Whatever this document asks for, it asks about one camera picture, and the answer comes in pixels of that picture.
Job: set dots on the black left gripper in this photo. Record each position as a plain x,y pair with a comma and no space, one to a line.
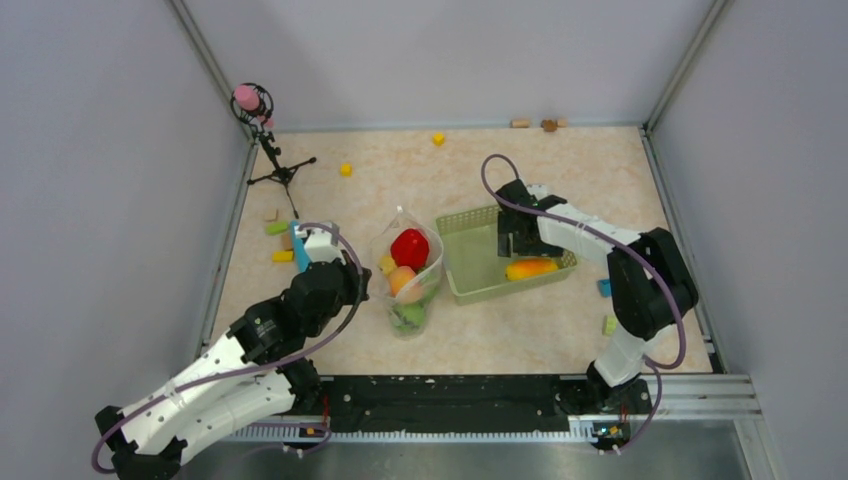
353,276

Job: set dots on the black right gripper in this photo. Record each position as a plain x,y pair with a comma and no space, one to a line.
507,248

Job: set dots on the orange mango toy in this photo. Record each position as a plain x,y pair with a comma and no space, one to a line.
526,268

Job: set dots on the yellow pear toy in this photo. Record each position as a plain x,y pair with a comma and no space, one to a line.
387,265

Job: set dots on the green wrinkled custard apple toy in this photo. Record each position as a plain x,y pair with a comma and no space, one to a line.
408,318

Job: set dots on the clear dotted zip top bag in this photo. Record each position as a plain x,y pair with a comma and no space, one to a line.
429,277

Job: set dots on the red bell pepper toy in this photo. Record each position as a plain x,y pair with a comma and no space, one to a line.
411,249

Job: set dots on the peach toy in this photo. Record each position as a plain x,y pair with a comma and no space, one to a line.
404,287

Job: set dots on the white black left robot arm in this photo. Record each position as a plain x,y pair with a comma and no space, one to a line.
258,367

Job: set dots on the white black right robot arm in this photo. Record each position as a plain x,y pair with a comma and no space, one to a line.
650,284

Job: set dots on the blue cylinder toy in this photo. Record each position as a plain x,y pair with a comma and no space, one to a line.
301,258

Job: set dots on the green perforated plastic basket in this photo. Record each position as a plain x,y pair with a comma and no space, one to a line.
473,269

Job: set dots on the yellow block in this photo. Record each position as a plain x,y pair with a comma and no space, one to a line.
282,256

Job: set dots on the brown wooden block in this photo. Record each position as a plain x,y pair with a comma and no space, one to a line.
286,242

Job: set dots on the blue building block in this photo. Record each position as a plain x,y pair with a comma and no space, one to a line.
604,288

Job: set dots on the brown wooden piece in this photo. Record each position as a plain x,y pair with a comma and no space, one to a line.
549,125

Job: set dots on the light green building block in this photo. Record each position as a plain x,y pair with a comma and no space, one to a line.
609,325

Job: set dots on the black tripod microphone stand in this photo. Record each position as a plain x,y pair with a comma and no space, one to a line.
260,124

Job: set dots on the pink foam microphone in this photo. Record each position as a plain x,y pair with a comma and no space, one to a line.
246,97

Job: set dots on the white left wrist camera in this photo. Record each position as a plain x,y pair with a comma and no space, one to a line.
321,244

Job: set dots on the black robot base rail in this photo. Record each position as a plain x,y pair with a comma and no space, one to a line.
478,407

